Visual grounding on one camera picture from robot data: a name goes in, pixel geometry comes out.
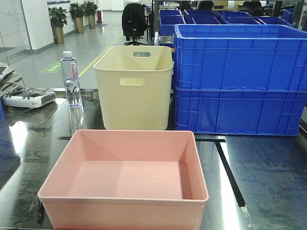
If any pink plastic bin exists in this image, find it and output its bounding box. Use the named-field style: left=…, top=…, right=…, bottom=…
left=38, top=130, right=209, bottom=230

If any cream plastic bin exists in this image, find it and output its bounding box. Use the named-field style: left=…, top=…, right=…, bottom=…
left=94, top=46, right=173, bottom=130

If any clear water bottle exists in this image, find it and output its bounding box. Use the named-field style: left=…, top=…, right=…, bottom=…
left=60, top=51, right=82, bottom=107

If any black office chair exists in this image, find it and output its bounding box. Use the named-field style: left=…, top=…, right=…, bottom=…
left=122, top=3, right=147, bottom=46

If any blue crates background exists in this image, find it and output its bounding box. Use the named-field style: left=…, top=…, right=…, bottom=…
left=159, top=10, right=293, bottom=36

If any upper large blue crate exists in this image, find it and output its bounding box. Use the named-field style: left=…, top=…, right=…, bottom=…
left=174, top=24, right=307, bottom=92

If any large blue crate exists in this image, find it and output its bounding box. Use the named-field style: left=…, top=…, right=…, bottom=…
left=174, top=24, right=307, bottom=92
left=174, top=89, right=307, bottom=136

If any lower large blue crate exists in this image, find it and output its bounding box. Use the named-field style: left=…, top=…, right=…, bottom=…
left=174, top=89, right=307, bottom=136

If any white remote controller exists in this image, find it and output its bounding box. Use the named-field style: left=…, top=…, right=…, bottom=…
left=2, top=89, right=56, bottom=108

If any potted plant right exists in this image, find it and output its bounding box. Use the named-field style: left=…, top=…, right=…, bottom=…
left=83, top=0, right=98, bottom=29

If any potted plant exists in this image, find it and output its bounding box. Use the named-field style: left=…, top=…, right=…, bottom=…
left=48, top=7, right=68, bottom=44
left=83, top=0, right=98, bottom=29
left=69, top=2, right=84, bottom=34

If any potted plant middle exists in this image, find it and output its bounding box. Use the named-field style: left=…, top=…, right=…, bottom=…
left=69, top=2, right=84, bottom=34

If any potted plant left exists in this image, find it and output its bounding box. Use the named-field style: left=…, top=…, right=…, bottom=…
left=48, top=7, right=68, bottom=44

